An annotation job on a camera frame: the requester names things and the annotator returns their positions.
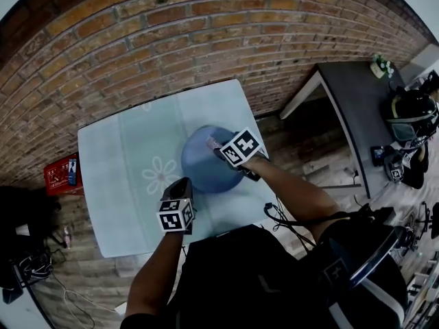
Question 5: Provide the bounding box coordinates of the bundle of black cables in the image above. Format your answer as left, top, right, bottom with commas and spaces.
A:
19, 252, 54, 280

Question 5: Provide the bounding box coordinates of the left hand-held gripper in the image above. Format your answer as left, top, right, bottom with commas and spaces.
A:
156, 178, 196, 235

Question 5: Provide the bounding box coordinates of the person's left forearm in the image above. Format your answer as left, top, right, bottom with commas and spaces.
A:
123, 231, 185, 321

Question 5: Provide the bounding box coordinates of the open black carrying case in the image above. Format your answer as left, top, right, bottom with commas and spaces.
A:
394, 226, 418, 249

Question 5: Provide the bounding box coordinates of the black shoulder pack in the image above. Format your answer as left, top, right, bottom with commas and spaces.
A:
318, 206, 407, 287

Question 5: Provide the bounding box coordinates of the black and grey backpack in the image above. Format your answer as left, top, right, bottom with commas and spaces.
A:
383, 89, 439, 143

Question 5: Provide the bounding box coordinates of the red plastic crate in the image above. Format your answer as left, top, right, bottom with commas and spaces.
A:
43, 154, 83, 197

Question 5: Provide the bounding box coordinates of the grey desk with white legs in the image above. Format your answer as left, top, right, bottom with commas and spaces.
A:
279, 61, 407, 199

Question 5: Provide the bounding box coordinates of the black smartphone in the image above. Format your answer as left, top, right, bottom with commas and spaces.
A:
67, 158, 78, 187

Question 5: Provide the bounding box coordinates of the light blue flowered tablecloth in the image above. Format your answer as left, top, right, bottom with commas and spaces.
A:
77, 79, 281, 258

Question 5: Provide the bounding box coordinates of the potted plant in white pot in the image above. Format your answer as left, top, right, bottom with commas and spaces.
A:
369, 53, 395, 79

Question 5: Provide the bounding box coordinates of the person's right forearm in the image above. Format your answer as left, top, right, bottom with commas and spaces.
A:
245, 156, 340, 239

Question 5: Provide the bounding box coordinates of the black chair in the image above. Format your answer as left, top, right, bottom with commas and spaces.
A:
0, 185, 62, 253

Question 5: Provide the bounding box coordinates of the small black screen device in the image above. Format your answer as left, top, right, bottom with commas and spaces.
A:
370, 145, 385, 167

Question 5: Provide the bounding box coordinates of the person's black shirt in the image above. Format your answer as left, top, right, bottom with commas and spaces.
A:
119, 223, 409, 329

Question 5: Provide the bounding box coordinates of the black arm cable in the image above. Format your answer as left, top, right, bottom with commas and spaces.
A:
263, 202, 347, 226

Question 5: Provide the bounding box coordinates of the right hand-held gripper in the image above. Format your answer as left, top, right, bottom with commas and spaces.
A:
213, 127, 270, 183

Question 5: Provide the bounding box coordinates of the large blue plate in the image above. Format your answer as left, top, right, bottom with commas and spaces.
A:
180, 125, 245, 194

